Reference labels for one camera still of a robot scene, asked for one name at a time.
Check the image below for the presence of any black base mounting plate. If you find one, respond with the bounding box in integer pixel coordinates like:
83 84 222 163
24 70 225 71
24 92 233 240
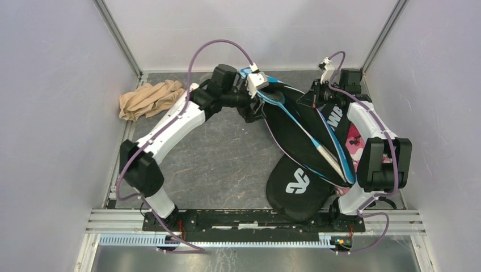
164 209 366 243

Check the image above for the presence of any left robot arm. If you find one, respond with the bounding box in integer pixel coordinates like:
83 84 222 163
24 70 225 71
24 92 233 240
117 64 269 231

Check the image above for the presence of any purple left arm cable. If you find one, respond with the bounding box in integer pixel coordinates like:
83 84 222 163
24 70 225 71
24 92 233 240
114 39 260 254

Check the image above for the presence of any beige cloth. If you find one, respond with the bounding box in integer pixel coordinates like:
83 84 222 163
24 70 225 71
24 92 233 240
119 80 185 122

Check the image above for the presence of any blue Sport racket bag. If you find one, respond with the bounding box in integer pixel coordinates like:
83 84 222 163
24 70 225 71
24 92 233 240
260 76 353 188

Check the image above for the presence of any black Crossway racket bag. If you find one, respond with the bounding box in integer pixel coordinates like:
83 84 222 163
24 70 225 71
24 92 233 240
265 102 348 222

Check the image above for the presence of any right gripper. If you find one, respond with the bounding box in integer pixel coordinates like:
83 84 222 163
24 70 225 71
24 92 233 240
297 78 343 108

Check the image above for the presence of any blue badminton racket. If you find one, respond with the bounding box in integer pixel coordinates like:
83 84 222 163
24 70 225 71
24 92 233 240
256 91 349 181

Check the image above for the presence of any pink camouflage cloth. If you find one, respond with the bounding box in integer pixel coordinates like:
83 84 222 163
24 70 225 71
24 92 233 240
335 124 365 178

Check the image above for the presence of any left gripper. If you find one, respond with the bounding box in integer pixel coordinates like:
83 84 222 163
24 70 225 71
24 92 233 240
222 80 266 124

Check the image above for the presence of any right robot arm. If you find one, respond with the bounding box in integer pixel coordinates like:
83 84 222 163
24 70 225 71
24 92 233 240
303 70 412 231

